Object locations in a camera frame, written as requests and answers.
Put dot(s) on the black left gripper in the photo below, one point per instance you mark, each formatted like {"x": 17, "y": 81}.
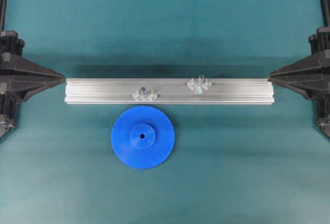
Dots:
{"x": 12, "y": 63}

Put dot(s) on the large blue plastic gear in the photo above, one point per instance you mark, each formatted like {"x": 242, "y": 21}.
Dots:
{"x": 142, "y": 137}

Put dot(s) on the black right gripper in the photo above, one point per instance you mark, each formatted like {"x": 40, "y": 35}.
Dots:
{"x": 312, "y": 90}

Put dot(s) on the black right frame post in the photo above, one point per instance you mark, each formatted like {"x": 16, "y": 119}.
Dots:
{"x": 324, "y": 2}

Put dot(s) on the aluminium extrusion rail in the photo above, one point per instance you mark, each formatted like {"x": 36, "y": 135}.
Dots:
{"x": 224, "y": 91}

